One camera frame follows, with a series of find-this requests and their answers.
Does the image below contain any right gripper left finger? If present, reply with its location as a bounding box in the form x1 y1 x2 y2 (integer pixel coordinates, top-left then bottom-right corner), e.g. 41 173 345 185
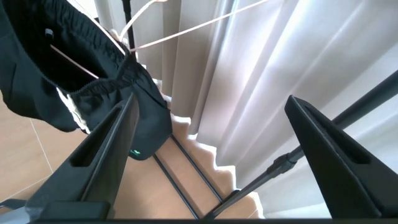
25 93 140 218

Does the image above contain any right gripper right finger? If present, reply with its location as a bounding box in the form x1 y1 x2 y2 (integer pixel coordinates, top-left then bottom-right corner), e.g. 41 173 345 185
284 95 398 218

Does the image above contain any black garment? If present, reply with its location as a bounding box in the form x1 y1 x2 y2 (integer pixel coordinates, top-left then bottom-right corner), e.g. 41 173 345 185
0 0 174 161

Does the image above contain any black clothes rack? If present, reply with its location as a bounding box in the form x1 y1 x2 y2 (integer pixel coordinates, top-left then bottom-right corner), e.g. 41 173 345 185
121 0 398 220

